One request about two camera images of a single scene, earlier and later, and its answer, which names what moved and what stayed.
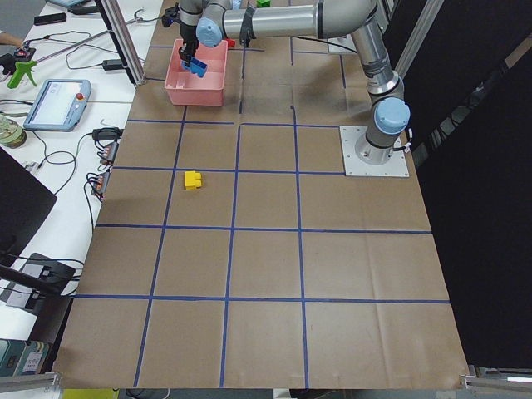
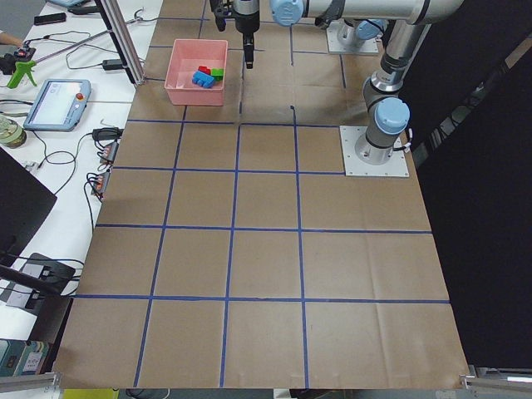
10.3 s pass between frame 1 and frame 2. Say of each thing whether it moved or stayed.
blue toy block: moved
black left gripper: moved
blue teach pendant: stayed
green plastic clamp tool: stayed
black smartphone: stayed
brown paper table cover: stayed
